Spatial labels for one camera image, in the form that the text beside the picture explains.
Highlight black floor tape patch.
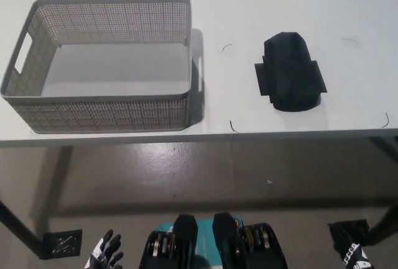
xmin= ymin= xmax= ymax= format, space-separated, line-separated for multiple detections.
xmin=42 ymin=229 xmax=83 ymax=260
xmin=328 ymin=219 xmax=371 ymax=253

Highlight black cloth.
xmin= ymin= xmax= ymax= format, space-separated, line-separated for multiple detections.
xmin=263 ymin=31 xmax=325 ymax=114

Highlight robot body black teal blocks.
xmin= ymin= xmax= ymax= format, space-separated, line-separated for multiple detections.
xmin=138 ymin=212 xmax=282 ymax=269

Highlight robot left hand black white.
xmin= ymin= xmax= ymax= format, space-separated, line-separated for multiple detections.
xmin=81 ymin=229 xmax=124 ymax=269

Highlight black tape cross mark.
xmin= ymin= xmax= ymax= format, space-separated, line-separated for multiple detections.
xmin=254 ymin=60 xmax=328 ymax=98

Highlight black table frame bar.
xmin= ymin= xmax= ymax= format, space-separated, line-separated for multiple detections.
xmin=368 ymin=136 xmax=398 ymax=152

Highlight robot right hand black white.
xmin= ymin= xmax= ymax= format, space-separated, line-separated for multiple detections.
xmin=336 ymin=234 xmax=373 ymax=269

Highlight grey perforated plastic basket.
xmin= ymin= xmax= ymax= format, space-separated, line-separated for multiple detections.
xmin=0 ymin=0 xmax=193 ymax=135

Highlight black metal table leg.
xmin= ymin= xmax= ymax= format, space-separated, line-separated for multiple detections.
xmin=0 ymin=199 xmax=50 ymax=260
xmin=366 ymin=204 xmax=398 ymax=247

